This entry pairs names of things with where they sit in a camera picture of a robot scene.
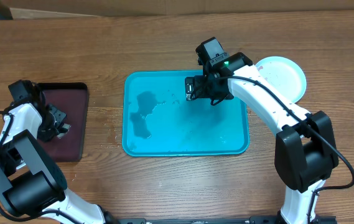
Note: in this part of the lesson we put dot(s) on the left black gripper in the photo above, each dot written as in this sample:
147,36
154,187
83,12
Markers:
46,137

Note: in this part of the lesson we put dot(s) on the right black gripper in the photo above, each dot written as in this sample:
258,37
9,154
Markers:
199,82

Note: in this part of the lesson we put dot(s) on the light blue plate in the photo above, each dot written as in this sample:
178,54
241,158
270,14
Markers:
284,75

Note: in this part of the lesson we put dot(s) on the green and white sponge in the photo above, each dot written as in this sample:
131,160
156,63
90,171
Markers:
63,130

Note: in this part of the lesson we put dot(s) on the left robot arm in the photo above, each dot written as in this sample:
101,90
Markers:
31,184

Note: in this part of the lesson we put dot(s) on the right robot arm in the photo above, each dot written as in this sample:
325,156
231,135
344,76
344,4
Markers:
305,146

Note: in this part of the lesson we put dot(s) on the black tray with brown water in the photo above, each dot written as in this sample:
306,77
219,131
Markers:
72,99

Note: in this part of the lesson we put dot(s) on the teal plastic serving tray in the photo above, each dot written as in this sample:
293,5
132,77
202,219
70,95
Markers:
158,120

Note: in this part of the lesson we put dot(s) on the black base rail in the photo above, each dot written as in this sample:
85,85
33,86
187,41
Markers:
251,220

